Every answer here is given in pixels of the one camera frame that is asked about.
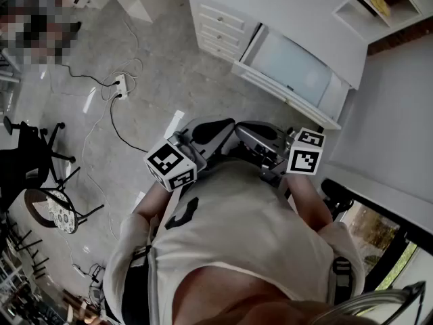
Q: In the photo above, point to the person's white t-shirt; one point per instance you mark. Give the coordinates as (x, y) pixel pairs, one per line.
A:
(236, 222)

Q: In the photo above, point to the yellow object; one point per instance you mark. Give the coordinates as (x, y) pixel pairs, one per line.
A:
(379, 2)

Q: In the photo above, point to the wooden chair with patterned cushion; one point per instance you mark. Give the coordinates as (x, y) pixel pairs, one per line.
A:
(61, 215)

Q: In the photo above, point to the person's left forearm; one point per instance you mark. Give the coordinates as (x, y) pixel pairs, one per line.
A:
(150, 201)

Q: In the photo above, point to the metal headset frame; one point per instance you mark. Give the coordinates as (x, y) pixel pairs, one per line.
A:
(385, 296)

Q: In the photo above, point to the white power strip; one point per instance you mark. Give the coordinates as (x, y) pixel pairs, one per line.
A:
(78, 269)
(121, 86)

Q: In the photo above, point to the white shelf unit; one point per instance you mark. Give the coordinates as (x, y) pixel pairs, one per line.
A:
(345, 10)

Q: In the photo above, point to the person's right forearm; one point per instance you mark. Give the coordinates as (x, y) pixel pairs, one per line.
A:
(308, 201)

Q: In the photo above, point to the black office chair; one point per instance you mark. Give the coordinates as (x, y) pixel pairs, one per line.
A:
(20, 168)

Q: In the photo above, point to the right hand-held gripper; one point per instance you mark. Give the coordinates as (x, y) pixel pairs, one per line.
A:
(304, 161)

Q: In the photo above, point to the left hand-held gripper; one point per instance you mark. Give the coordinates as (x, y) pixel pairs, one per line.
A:
(170, 164)

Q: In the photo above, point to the small white drawer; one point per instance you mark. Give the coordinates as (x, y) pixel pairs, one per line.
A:
(220, 32)
(221, 14)
(216, 49)

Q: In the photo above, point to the black framed window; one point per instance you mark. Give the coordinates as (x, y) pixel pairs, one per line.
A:
(375, 235)

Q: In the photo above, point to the person's neck and chest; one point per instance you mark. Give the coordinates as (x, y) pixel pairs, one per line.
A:
(220, 293)

